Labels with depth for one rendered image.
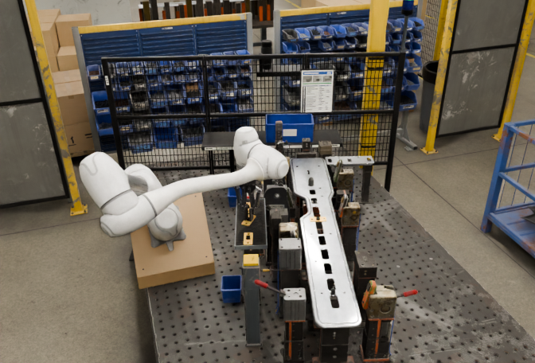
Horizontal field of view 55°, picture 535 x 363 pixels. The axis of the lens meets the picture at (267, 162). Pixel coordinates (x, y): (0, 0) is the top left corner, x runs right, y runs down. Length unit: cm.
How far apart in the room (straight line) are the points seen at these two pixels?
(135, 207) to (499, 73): 452
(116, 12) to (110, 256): 559
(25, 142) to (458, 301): 336
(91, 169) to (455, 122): 436
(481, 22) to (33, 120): 405
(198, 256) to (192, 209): 25
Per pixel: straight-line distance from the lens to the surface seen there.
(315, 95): 341
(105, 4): 904
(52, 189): 471
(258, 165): 198
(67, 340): 363
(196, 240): 273
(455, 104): 560
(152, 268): 271
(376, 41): 340
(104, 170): 195
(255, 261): 211
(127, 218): 192
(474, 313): 272
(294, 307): 213
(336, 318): 212
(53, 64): 664
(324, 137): 339
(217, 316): 255
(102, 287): 392
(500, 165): 422
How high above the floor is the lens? 250
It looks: 29 degrees down
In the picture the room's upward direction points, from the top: 1 degrees counter-clockwise
